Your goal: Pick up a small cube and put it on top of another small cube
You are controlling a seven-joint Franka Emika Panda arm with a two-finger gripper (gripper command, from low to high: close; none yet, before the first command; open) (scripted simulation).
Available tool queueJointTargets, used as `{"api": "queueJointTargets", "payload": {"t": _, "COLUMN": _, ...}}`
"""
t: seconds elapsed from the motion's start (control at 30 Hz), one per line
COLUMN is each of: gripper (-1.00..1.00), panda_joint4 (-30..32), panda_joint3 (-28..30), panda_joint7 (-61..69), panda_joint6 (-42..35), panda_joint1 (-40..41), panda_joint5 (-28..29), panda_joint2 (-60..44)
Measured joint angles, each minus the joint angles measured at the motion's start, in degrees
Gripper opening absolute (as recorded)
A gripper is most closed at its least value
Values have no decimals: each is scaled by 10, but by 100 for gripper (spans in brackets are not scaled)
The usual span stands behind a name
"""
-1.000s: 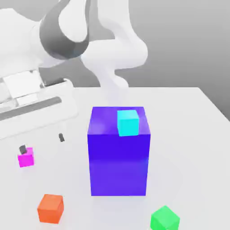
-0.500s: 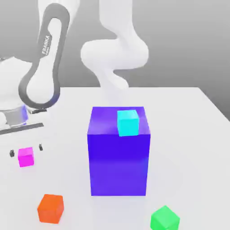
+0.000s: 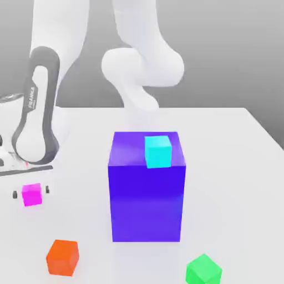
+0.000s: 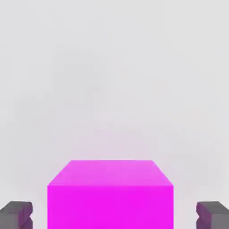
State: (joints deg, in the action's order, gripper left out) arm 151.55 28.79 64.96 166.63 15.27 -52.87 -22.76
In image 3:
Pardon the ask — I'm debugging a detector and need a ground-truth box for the small green cube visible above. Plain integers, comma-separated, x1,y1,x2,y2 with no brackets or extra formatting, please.
185,253,223,284

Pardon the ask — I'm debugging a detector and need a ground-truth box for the small magenta cube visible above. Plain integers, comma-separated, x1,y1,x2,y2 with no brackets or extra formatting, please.
21,183,43,207

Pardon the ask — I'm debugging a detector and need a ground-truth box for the small orange cube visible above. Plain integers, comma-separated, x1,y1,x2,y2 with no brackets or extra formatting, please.
45,239,80,277

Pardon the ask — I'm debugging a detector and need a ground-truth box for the large purple box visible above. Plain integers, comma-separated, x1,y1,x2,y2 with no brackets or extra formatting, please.
108,131,186,243

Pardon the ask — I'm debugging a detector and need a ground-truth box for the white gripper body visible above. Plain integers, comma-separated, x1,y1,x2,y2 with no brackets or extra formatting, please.
0,164,55,184

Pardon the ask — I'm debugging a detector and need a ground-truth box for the small cyan cube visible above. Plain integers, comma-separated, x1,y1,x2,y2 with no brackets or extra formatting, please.
144,135,173,169

